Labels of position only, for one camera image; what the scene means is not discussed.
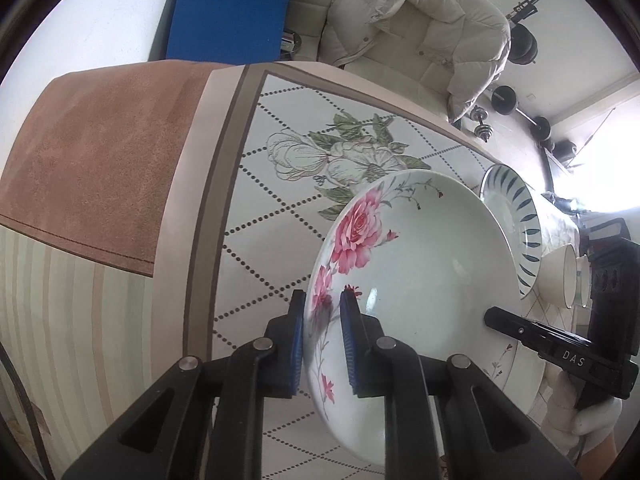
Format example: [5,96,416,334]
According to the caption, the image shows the white plate pink flowers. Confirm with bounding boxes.
[304,169,521,466]

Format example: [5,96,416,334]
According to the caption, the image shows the white bowl dark rim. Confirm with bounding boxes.
[537,245,577,309]

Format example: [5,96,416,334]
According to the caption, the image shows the blue leaf pattern plate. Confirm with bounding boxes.
[480,164,542,298]

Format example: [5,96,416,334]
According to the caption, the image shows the white bowl blue dots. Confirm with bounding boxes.
[574,256,591,308]

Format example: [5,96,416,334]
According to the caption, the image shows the white gloved right hand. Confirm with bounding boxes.
[541,370,623,455]

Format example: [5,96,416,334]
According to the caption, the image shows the white plate grey rim pattern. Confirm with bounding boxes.
[484,342,544,414]

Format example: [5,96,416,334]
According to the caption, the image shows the diamond pattern tablecloth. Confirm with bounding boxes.
[182,62,586,480]

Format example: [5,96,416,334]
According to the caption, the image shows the small black bin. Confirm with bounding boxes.
[552,140,577,164]

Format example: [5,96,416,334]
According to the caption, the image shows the brown striped cloth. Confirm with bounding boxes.
[1,61,242,476]

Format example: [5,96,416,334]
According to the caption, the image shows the chrome dumbbell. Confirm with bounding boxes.
[469,105,494,143]

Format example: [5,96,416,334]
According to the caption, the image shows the barbell on floor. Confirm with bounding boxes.
[490,84,554,142]

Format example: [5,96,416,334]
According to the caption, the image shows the white puffer jacket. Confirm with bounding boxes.
[318,0,511,122]

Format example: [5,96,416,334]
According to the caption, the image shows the blue mat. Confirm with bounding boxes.
[166,0,288,65]

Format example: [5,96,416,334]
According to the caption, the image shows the barbell on rack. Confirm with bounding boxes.
[508,24,538,65]

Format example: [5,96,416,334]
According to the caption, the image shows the cream chair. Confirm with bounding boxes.
[285,0,451,120]

